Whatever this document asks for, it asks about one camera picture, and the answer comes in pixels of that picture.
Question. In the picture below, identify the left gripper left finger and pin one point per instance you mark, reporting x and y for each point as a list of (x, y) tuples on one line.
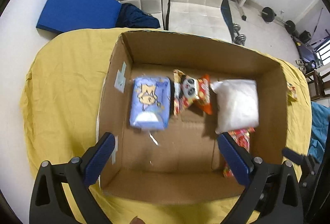
[(49, 203)]

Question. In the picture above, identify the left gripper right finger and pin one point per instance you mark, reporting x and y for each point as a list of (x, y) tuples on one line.
[(270, 189)]

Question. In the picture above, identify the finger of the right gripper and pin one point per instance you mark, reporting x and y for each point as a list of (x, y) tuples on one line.
[(293, 156)]

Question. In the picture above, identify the yellow panda chip bag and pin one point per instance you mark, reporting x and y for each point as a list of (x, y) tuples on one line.
[(291, 90)]

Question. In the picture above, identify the blue cartoon tissue pack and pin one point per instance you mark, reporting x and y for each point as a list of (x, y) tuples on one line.
[(150, 103)]

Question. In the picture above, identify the blue quilt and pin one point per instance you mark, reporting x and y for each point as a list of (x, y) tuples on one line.
[(319, 131)]

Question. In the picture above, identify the dark wooden chair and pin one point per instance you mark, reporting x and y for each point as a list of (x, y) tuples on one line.
[(317, 85)]

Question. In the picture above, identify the white powder bag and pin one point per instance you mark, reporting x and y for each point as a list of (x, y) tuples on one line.
[(237, 102)]

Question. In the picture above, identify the milk carton cardboard box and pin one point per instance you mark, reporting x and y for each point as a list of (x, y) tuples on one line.
[(183, 164)]

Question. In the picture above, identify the black sit-up bench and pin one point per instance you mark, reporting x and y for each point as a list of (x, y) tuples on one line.
[(308, 57)]

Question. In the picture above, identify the yellow tablecloth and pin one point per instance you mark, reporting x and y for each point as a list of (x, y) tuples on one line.
[(61, 104)]

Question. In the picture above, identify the orange panda snack bag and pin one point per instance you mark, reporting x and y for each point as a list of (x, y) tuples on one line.
[(189, 90)]

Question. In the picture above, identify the dumbbell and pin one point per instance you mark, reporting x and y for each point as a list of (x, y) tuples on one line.
[(239, 38)]

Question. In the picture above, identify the floor barbell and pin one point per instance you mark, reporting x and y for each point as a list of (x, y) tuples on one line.
[(269, 16)]

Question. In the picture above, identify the black blue bench pad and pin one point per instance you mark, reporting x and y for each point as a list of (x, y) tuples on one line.
[(227, 15)]

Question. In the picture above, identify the blue foam mat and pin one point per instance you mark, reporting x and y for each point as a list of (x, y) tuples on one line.
[(60, 16)]

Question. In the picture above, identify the dark blue cloth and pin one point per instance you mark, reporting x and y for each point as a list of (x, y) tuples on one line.
[(131, 16)]

